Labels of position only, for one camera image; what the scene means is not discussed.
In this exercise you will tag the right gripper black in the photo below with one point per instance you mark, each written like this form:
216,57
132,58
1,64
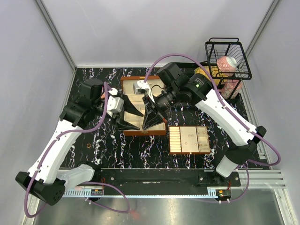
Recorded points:
151,118

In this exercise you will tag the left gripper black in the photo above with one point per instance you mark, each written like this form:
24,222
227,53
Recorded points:
129,107

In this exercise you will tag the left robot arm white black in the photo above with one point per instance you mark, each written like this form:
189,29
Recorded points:
85,113

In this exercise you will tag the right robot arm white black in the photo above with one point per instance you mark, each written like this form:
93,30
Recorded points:
199,92

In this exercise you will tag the brown flat jewelry tray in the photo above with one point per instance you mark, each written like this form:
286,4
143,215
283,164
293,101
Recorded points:
189,140

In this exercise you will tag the black flat drain tray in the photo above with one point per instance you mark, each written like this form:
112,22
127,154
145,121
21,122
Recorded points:
188,70

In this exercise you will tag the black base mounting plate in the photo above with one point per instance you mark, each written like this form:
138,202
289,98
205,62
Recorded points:
155,182

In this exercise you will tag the yellow woven plate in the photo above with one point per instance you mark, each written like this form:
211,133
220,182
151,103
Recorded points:
206,70

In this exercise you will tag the pink patterned cup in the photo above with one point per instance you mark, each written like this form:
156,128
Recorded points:
231,89

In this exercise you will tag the pink patterned bowl in rack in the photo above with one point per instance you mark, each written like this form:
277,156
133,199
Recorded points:
227,64

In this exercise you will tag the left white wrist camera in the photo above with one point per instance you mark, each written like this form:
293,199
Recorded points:
115,104

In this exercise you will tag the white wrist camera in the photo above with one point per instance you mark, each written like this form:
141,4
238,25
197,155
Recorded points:
141,87
115,104

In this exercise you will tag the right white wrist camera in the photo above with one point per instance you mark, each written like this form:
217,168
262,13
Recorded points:
141,87

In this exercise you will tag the black wire dish rack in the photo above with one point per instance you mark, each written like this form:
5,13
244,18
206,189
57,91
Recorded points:
217,47

